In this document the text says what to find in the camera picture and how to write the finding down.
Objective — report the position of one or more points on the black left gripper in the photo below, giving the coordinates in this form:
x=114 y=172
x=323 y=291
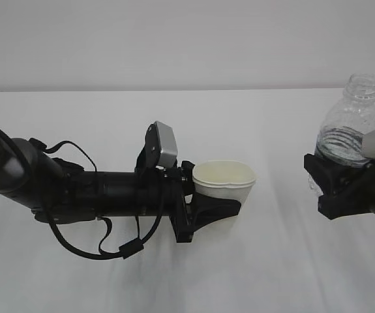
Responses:
x=205 y=210

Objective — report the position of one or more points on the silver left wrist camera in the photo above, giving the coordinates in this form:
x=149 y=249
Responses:
x=167 y=146

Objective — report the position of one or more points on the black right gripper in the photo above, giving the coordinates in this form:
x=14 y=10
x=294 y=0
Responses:
x=347 y=191

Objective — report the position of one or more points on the clear water bottle green label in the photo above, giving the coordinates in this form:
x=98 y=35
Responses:
x=340 y=135

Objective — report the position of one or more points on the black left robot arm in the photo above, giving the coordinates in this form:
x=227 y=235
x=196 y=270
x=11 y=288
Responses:
x=158 y=186

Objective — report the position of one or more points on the white paper cup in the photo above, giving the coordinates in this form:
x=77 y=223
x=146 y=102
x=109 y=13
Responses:
x=225 y=179

